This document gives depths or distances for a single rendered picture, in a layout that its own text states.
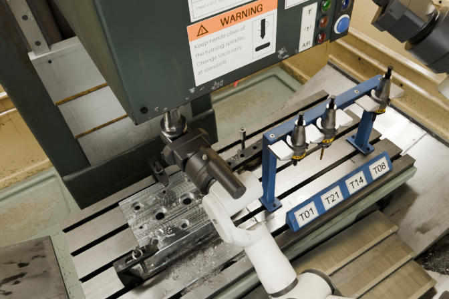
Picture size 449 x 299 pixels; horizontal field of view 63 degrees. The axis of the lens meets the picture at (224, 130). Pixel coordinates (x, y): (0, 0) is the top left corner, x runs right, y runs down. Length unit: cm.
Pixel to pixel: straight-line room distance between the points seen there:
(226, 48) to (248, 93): 160
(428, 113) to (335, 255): 70
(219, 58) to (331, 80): 136
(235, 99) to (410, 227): 113
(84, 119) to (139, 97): 82
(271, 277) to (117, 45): 54
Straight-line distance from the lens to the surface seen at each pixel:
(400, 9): 65
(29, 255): 171
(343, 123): 112
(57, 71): 123
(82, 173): 156
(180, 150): 86
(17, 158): 194
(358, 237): 146
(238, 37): 58
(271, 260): 79
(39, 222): 188
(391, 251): 150
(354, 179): 134
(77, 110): 133
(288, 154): 102
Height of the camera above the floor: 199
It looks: 46 degrees down
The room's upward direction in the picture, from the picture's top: 5 degrees counter-clockwise
